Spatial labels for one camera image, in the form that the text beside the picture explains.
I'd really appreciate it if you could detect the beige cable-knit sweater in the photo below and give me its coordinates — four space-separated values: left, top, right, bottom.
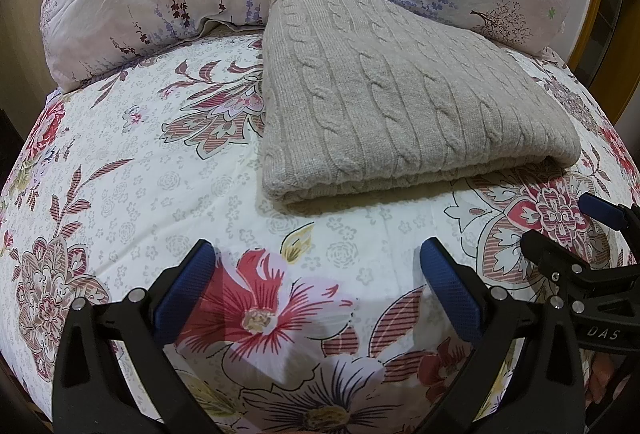
261 0 582 216

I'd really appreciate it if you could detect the yellow wooden bed frame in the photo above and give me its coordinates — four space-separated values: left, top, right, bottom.
562 0 615 71

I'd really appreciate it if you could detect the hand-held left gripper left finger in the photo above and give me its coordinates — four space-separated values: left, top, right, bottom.
51 239 223 434

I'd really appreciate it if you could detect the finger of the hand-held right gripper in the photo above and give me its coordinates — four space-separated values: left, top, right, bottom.
579 193 640 239
520 231 640 314

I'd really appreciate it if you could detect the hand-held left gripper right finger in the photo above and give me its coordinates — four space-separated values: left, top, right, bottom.
419 237 587 434

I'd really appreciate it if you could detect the floral bed sheet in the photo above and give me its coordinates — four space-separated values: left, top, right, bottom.
0 22 640 434

